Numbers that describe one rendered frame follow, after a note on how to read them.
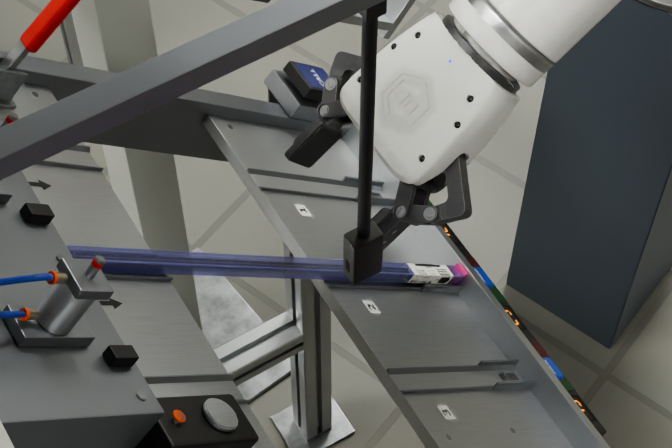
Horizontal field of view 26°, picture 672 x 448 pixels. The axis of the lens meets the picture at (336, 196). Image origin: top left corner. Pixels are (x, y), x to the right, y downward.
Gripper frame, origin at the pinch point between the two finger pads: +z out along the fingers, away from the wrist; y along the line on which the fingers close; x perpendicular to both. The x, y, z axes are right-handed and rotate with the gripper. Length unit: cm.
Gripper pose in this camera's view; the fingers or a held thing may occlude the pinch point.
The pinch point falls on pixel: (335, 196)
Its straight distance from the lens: 108.7
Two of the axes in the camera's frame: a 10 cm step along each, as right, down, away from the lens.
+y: 5.2, 7.1, -4.7
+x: 5.0, 1.9, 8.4
